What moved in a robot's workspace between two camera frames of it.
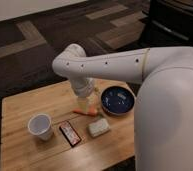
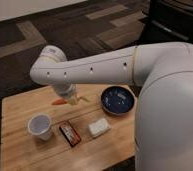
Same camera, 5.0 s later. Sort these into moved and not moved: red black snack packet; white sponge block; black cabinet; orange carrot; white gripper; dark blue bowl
Moved: orange carrot; white gripper
Not moved: dark blue bowl; white sponge block; black cabinet; red black snack packet
